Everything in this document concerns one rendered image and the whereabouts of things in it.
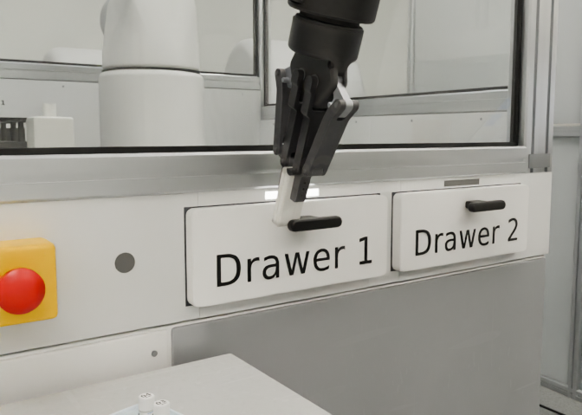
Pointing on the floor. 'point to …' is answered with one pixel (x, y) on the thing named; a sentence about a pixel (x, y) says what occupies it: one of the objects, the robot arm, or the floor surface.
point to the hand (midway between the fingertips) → (291, 196)
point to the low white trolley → (178, 392)
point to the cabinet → (344, 346)
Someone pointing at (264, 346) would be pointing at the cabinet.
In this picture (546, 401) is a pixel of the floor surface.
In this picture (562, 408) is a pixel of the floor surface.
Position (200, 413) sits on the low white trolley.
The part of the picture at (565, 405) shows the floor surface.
